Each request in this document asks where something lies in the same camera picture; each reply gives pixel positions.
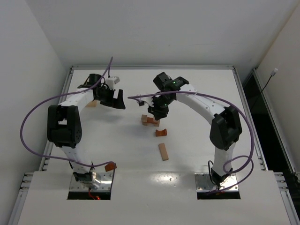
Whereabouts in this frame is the reddish long plank block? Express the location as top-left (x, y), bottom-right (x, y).
top-left (147, 117), bottom-right (156, 126)

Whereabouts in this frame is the dark red arch block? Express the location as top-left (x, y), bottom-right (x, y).
top-left (155, 128), bottom-right (167, 137)

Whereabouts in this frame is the light long plank block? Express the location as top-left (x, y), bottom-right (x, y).
top-left (158, 143), bottom-right (169, 161)

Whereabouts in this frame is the red triangular roof block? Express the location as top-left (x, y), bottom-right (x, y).
top-left (105, 162), bottom-right (117, 172)

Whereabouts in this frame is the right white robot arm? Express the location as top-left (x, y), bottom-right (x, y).
top-left (148, 93), bottom-right (242, 186)

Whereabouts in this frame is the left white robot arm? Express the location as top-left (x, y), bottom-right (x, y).
top-left (47, 74), bottom-right (126, 184)

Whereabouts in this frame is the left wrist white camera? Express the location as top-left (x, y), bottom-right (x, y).
top-left (105, 76), bottom-right (120, 89)

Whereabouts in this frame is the wrist white camera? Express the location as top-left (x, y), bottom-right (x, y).
top-left (105, 76), bottom-right (120, 89)
top-left (136, 95), bottom-right (154, 107)

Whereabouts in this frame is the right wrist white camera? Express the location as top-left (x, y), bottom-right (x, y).
top-left (136, 95), bottom-right (154, 107)

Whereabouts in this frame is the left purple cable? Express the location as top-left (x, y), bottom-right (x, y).
top-left (20, 56), bottom-right (117, 174)

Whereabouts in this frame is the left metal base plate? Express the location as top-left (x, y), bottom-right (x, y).
top-left (69, 172), bottom-right (113, 192)

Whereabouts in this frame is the metal base plate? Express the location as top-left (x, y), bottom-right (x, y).
top-left (69, 172), bottom-right (113, 192)
top-left (195, 173), bottom-right (239, 194)

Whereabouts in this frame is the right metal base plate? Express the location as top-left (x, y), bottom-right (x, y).
top-left (195, 173), bottom-right (239, 194)

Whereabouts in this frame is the black wall cable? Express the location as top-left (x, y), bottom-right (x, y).
top-left (246, 68), bottom-right (278, 115)

